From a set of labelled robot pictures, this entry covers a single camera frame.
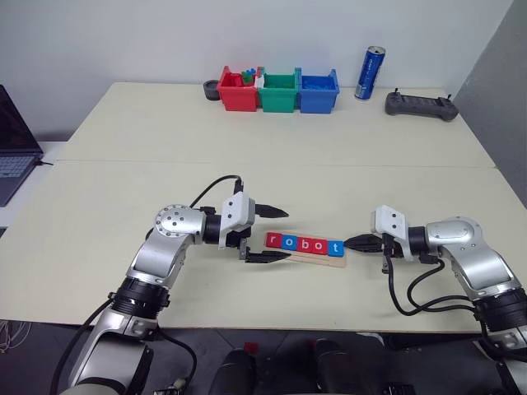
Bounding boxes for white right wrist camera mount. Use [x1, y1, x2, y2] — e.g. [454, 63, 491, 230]
[369, 204, 409, 240]

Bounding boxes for dark grey laptop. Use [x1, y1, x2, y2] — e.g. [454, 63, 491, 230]
[0, 85, 44, 208]

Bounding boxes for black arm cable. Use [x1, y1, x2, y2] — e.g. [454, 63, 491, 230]
[187, 175, 246, 211]
[380, 236, 478, 318]

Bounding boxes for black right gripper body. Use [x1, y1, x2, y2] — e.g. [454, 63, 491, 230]
[380, 232, 407, 260]

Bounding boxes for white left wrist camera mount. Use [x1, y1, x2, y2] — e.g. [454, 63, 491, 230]
[217, 193, 256, 251]

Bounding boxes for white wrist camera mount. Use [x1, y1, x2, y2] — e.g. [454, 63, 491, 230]
[369, 204, 409, 240]
[217, 193, 256, 251]

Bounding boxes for black robot body cable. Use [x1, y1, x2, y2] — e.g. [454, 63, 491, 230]
[59, 294, 115, 390]
[157, 330, 198, 383]

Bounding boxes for black handheld controller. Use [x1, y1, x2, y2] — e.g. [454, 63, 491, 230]
[385, 88, 459, 123]

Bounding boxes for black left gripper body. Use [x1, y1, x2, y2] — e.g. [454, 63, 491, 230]
[225, 226, 254, 263]

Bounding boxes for small black cup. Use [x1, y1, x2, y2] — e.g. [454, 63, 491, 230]
[203, 79, 223, 101]

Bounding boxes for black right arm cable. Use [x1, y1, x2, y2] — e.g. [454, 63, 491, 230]
[380, 236, 478, 318]

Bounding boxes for thin white cables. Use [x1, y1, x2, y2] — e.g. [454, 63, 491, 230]
[0, 319, 32, 356]

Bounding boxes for light wooden letter tray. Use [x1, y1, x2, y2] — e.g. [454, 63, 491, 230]
[263, 231, 348, 270]

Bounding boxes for dark rounded shape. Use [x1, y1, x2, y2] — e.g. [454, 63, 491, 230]
[210, 348, 257, 395]

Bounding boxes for blue plastic bin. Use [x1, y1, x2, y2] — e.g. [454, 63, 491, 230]
[296, 67, 341, 115]

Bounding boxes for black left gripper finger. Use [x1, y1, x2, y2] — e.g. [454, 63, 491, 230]
[254, 202, 290, 220]
[243, 251, 294, 265]

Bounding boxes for red plastic bin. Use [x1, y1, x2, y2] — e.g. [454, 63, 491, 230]
[217, 65, 264, 113]

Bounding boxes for green plastic bin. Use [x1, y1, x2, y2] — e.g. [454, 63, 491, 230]
[257, 67, 301, 114]

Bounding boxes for blue drink can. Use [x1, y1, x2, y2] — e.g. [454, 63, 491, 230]
[354, 45, 387, 101]

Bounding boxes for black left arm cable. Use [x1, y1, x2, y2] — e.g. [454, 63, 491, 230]
[187, 175, 246, 211]

